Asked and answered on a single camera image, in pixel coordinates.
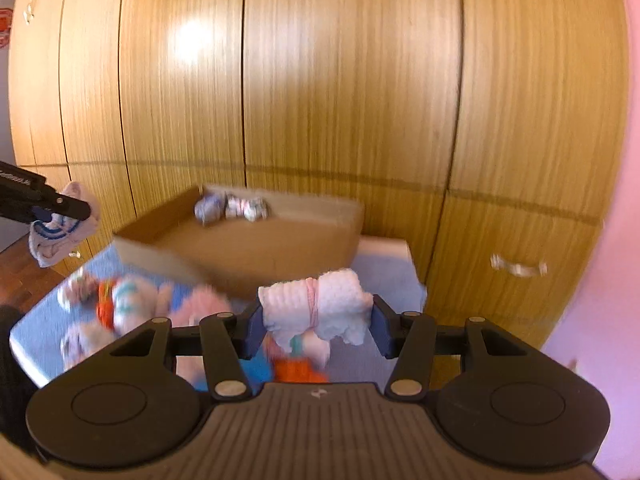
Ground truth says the lavender grey sock bundle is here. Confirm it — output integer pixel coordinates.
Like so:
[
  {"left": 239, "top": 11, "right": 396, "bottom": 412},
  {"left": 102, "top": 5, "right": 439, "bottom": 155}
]
[{"left": 194, "top": 195, "right": 226, "bottom": 227}]

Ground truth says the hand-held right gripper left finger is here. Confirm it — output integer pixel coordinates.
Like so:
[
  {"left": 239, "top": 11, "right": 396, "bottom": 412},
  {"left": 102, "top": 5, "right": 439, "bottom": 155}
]
[{"left": 107, "top": 300, "right": 264, "bottom": 402}]

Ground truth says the metal drawer handle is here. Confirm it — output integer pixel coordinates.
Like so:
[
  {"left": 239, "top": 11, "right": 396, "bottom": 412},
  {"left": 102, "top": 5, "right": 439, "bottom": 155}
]
[{"left": 491, "top": 254, "right": 549, "bottom": 279}]

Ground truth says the blue towel mat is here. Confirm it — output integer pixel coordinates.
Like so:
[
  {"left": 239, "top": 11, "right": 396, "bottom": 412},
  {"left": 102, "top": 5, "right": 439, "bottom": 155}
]
[{"left": 9, "top": 245, "right": 428, "bottom": 396}]

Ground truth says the wooden wardrobe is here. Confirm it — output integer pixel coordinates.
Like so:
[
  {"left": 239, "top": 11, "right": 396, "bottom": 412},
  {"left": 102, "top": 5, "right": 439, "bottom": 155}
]
[{"left": 7, "top": 0, "right": 631, "bottom": 361}]

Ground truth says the purple speckled sock bundle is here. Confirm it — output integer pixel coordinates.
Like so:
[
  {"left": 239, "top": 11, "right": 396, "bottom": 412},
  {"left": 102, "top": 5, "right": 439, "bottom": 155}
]
[{"left": 60, "top": 322, "right": 103, "bottom": 372}]

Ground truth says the dark cloth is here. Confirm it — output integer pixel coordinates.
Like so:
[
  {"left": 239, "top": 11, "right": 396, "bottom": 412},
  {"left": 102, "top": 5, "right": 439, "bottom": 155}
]
[{"left": 0, "top": 305, "right": 38, "bottom": 446}]

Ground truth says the pink fluffy sock bundle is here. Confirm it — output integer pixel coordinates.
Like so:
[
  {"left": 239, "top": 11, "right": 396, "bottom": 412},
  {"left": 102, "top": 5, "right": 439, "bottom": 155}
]
[{"left": 160, "top": 282, "right": 236, "bottom": 383}]

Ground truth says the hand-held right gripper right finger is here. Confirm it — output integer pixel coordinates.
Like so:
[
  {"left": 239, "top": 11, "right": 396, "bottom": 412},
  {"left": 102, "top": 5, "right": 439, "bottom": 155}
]
[{"left": 371, "top": 294, "right": 548, "bottom": 402}]

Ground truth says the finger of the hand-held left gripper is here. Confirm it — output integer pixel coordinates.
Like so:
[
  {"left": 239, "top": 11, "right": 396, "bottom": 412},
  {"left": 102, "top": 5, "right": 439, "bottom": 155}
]
[{"left": 31, "top": 185, "right": 93, "bottom": 221}]

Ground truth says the orange bundle green tie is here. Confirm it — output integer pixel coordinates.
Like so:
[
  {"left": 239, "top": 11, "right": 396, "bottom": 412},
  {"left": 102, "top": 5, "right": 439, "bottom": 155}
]
[{"left": 270, "top": 352, "right": 330, "bottom": 386}]

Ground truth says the white sock bundle pink band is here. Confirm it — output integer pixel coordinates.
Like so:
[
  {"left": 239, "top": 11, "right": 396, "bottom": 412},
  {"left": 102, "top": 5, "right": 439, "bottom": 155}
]
[{"left": 257, "top": 268, "right": 375, "bottom": 348}]

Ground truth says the white blue-striped sock bundle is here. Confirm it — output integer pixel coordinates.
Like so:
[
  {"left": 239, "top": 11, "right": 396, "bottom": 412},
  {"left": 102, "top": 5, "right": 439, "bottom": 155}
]
[{"left": 27, "top": 180, "right": 101, "bottom": 268}]

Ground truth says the small orange sock bundle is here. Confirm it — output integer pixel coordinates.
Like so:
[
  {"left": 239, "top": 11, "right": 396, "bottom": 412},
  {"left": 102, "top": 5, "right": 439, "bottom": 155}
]
[{"left": 96, "top": 280, "right": 118, "bottom": 331}]

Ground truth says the white sock bundle blue tie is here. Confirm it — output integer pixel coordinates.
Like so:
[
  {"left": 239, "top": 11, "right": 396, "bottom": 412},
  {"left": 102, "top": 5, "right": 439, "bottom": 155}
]
[{"left": 225, "top": 194, "right": 269, "bottom": 222}]

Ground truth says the cardboard box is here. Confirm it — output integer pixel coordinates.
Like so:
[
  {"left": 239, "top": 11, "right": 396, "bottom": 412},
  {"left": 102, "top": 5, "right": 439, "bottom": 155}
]
[{"left": 112, "top": 183, "right": 366, "bottom": 302}]

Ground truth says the small white bundle red print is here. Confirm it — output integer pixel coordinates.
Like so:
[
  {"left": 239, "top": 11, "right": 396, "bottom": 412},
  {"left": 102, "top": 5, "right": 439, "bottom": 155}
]
[{"left": 56, "top": 271, "right": 97, "bottom": 311}]

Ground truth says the white teal patterned sock bundle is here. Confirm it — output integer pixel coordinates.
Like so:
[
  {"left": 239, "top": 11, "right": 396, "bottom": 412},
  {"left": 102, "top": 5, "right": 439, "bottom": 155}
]
[{"left": 265, "top": 332, "right": 332, "bottom": 367}]

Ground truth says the white fluffy bundle teal band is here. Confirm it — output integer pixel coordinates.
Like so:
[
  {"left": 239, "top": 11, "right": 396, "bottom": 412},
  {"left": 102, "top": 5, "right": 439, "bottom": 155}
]
[{"left": 112, "top": 276, "right": 161, "bottom": 336}]

